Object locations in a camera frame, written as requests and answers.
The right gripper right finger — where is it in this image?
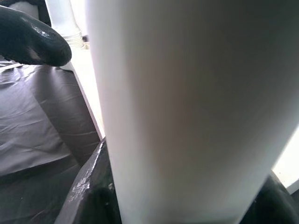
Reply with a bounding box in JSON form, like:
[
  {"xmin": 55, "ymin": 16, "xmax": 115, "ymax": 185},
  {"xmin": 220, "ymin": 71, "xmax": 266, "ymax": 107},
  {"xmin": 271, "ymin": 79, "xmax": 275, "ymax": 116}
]
[{"xmin": 242, "ymin": 174, "xmax": 299, "ymax": 224}]

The black cloth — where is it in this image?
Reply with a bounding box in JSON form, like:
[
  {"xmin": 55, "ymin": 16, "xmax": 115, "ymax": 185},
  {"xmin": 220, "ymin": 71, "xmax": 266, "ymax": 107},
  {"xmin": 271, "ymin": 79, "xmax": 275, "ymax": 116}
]
[{"xmin": 0, "ymin": 57, "xmax": 106, "ymax": 224}]

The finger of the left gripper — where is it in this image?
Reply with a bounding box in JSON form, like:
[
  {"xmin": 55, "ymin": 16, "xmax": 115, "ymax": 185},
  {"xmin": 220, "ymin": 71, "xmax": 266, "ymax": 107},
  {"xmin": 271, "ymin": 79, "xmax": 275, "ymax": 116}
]
[{"xmin": 0, "ymin": 6, "xmax": 72, "ymax": 67}]

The white plastic table top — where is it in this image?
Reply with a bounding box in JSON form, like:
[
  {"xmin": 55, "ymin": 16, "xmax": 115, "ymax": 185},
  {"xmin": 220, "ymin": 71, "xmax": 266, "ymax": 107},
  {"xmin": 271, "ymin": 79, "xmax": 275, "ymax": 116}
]
[{"xmin": 59, "ymin": 35, "xmax": 299, "ymax": 195}]

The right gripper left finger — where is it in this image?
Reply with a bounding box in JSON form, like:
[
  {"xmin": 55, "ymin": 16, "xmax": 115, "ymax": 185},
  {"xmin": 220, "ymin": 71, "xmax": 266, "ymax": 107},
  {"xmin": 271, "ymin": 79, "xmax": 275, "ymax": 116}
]
[{"xmin": 55, "ymin": 137, "xmax": 122, "ymax": 224}]

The white plastic table leg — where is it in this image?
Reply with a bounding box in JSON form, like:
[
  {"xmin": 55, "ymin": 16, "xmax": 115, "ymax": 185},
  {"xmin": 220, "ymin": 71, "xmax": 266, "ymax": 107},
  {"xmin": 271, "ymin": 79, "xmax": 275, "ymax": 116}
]
[
  {"xmin": 45, "ymin": 0, "xmax": 87, "ymax": 50},
  {"xmin": 85, "ymin": 0, "xmax": 299, "ymax": 224}
]

